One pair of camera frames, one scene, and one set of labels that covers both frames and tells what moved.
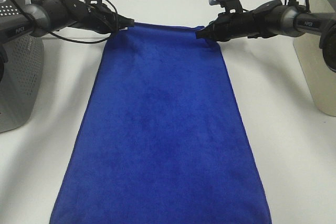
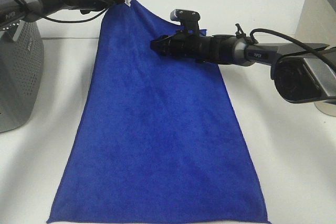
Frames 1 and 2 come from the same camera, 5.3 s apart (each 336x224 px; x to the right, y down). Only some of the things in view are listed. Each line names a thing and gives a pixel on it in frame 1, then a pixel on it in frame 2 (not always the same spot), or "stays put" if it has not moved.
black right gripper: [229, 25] to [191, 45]
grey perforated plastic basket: [21, 87] stays put
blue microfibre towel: [163, 138] stays put
